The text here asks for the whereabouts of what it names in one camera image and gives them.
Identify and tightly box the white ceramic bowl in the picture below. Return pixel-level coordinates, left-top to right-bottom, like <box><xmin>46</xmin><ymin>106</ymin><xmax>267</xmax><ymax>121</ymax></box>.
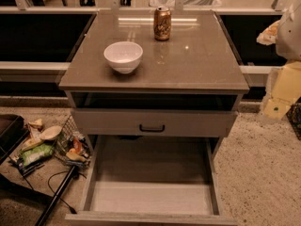
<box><xmin>103</xmin><ymin>41</ymin><xmax>143</xmax><ymax>73</ymax></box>

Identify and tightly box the wire basket with items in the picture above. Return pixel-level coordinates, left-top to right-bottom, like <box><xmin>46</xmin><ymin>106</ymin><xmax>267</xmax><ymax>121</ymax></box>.
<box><xmin>55</xmin><ymin>116</ymin><xmax>90</xmax><ymax>169</ymax></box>

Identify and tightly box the closed drawer with black handle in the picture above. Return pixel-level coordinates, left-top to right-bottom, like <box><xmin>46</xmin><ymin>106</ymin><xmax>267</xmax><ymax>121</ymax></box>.
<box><xmin>71</xmin><ymin>108</ymin><xmax>238</xmax><ymax>137</ymax></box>

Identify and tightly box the open bottom drawer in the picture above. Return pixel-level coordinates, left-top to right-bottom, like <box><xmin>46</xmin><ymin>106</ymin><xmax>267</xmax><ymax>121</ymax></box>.
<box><xmin>66</xmin><ymin>136</ymin><xmax>238</xmax><ymax>226</ymax></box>

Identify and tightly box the yellow cardboard box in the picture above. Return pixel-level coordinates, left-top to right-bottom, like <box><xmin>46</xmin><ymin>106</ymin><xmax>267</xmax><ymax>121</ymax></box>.
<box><xmin>261</xmin><ymin>61</ymin><xmax>301</xmax><ymax>120</ymax></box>

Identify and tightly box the black cable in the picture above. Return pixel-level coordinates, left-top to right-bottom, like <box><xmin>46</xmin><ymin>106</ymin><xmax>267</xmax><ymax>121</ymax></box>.
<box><xmin>46</xmin><ymin>170</ymin><xmax>87</xmax><ymax>215</ymax></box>

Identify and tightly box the small white dish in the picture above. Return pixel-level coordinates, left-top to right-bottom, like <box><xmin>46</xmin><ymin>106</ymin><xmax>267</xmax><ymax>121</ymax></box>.
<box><xmin>40</xmin><ymin>125</ymin><xmax>62</xmax><ymax>140</ymax></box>

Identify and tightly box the black pole on floor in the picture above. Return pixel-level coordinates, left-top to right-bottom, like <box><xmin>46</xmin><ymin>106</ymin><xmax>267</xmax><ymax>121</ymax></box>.
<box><xmin>35</xmin><ymin>166</ymin><xmax>79</xmax><ymax>226</ymax></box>

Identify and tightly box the green snack bag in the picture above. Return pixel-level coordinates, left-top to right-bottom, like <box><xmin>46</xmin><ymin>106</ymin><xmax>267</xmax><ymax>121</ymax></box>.
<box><xmin>21</xmin><ymin>143</ymin><xmax>54</xmax><ymax>167</ymax></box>

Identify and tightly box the black wire basket right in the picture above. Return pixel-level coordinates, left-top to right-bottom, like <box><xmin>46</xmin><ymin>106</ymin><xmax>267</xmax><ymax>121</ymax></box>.
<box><xmin>287</xmin><ymin>103</ymin><xmax>301</xmax><ymax>140</ymax></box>

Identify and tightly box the grey drawer cabinet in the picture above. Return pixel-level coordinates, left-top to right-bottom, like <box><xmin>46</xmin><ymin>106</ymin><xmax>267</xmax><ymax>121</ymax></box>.
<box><xmin>59</xmin><ymin>10</ymin><xmax>248</xmax><ymax>153</ymax></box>

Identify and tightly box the orange soda can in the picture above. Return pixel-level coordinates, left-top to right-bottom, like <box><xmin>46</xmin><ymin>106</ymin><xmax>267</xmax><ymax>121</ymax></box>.
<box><xmin>153</xmin><ymin>7</ymin><xmax>171</xmax><ymax>40</ymax></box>

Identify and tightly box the black bin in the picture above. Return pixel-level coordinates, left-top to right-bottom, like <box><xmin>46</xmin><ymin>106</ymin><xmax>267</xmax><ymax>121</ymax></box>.
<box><xmin>0</xmin><ymin>114</ymin><xmax>29</xmax><ymax>164</ymax></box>

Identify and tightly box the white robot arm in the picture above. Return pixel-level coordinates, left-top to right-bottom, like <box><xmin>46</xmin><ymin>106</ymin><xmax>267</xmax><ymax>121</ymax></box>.
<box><xmin>256</xmin><ymin>0</ymin><xmax>301</xmax><ymax>61</ymax></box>

